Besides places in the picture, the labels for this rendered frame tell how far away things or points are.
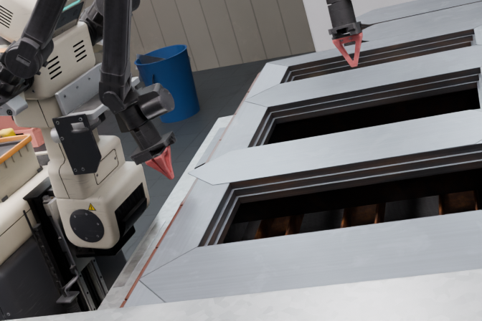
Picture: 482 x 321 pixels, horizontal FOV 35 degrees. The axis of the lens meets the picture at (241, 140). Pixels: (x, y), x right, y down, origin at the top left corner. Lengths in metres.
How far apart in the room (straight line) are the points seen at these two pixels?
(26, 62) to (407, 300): 1.14
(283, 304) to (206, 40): 5.09
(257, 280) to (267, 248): 0.10
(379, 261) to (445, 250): 0.10
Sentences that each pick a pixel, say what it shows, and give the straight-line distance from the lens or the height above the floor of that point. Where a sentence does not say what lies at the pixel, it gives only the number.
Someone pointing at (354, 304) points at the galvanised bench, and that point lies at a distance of 0.86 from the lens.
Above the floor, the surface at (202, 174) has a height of 0.86.
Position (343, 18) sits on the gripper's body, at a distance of 1.79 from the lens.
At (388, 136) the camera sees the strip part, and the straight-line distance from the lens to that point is 1.71.
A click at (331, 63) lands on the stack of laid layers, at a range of 2.37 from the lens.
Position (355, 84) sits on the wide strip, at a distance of 2.08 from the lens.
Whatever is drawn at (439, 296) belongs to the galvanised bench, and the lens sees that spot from 0.85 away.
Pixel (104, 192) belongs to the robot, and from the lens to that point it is 2.06.
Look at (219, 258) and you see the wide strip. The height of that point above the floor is 0.86.
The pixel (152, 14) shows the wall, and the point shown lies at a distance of 6.04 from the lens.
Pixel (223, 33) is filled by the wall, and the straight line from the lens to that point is 5.84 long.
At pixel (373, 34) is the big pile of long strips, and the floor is 0.85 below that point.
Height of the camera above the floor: 1.54
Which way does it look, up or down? 21 degrees down
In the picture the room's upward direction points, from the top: 17 degrees counter-clockwise
